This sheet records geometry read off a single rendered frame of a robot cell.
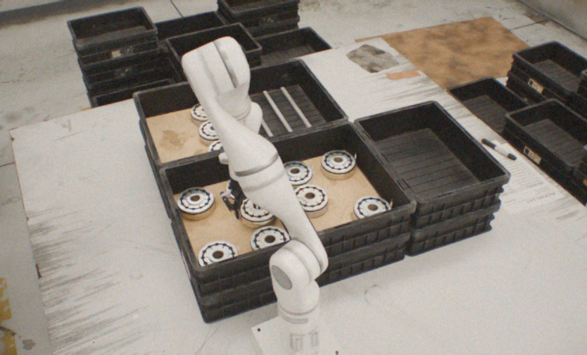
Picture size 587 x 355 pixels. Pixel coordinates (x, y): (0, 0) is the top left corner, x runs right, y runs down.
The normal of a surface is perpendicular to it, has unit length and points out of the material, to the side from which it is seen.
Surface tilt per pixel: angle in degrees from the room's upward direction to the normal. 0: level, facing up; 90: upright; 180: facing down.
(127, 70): 90
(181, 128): 0
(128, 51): 90
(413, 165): 0
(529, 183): 0
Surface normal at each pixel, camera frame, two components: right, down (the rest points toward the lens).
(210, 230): 0.00, -0.74
